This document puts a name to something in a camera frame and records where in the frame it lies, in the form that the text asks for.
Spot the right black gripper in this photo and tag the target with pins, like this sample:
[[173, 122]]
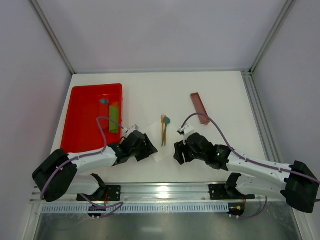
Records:
[[182, 150]]

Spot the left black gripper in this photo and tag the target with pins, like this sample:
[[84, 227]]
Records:
[[145, 146]]

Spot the white paper napkin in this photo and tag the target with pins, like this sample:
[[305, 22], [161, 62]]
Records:
[[154, 132]]

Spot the teal plastic spoon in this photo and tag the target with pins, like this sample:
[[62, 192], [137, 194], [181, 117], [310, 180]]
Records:
[[169, 121]]

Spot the orange plastic fork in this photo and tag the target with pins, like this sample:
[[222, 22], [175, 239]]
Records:
[[162, 129]]

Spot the brown utensil case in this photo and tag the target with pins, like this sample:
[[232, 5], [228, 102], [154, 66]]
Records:
[[199, 108]]

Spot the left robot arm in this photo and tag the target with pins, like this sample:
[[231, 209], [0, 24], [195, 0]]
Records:
[[62, 173]]

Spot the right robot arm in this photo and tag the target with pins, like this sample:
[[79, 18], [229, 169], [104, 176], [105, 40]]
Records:
[[293, 183]]

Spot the green rolled napkin bundle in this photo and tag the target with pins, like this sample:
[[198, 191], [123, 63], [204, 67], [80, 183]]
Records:
[[114, 117]]

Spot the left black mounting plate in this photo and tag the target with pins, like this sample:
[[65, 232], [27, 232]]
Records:
[[113, 193]]

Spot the black mounting plate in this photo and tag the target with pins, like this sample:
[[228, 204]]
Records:
[[113, 193], [217, 191]]

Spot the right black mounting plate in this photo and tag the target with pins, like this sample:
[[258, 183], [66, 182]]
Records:
[[217, 191]]

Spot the red plastic tray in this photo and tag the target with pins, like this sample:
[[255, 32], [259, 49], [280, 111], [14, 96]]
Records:
[[81, 132]]

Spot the teal spoon in tray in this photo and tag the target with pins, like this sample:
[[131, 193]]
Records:
[[104, 101]]

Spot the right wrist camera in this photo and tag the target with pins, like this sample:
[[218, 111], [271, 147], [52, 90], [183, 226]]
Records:
[[186, 131]]

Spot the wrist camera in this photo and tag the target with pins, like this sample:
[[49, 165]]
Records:
[[131, 129], [186, 131]]

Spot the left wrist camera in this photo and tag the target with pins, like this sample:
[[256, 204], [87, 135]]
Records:
[[131, 129]]

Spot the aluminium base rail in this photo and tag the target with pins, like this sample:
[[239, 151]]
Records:
[[162, 191]]

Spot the slotted cable duct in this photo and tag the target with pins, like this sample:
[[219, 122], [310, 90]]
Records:
[[138, 208]]

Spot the right side aluminium rail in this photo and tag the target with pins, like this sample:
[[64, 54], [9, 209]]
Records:
[[264, 130]]

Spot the left aluminium frame post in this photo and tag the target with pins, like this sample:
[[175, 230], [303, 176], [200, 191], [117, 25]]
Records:
[[51, 34]]

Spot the aluminium frame post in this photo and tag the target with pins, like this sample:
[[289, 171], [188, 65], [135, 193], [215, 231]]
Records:
[[51, 34], [273, 32]]

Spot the right aluminium frame post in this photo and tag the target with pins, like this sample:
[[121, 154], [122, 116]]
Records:
[[273, 32]]

